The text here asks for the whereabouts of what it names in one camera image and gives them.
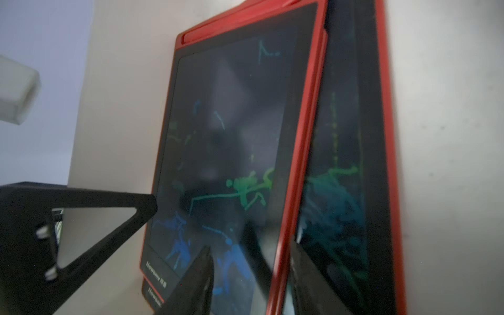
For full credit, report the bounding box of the dark red tablet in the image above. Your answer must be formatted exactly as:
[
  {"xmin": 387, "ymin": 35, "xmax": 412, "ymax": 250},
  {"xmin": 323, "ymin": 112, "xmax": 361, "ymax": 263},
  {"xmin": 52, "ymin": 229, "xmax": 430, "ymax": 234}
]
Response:
[
  {"xmin": 140, "ymin": 1, "xmax": 328, "ymax": 314},
  {"xmin": 279, "ymin": 1, "xmax": 406, "ymax": 314}
]

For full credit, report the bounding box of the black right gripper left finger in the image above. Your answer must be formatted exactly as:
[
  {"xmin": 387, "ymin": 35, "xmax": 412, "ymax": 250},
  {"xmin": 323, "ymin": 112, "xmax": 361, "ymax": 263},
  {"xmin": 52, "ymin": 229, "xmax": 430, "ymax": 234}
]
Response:
[{"xmin": 154, "ymin": 246, "xmax": 215, "ymax": 315}]

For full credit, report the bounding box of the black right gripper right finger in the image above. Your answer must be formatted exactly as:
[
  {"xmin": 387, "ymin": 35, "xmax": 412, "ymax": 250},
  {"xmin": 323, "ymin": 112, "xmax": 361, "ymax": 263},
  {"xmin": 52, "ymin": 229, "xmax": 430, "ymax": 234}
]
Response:
[{"xmin": 290, "ymin": 240, "xmax": 343, "ymax": 314}]

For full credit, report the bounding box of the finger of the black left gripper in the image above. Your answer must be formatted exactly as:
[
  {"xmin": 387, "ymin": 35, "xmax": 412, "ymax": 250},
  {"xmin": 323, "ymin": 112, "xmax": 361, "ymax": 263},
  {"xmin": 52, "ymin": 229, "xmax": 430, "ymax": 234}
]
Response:
[{"xmin": 1, "ymin": 182, "xmax": 158, "ymax": 314}]

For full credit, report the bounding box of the beige storage tray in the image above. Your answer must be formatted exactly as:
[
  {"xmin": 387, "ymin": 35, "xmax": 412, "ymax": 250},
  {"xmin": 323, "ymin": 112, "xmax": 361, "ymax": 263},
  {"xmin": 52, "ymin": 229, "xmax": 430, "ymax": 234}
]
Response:
[{"xmin": 68, "ymin": 1, "xmax": 503, "ymax": 314}]

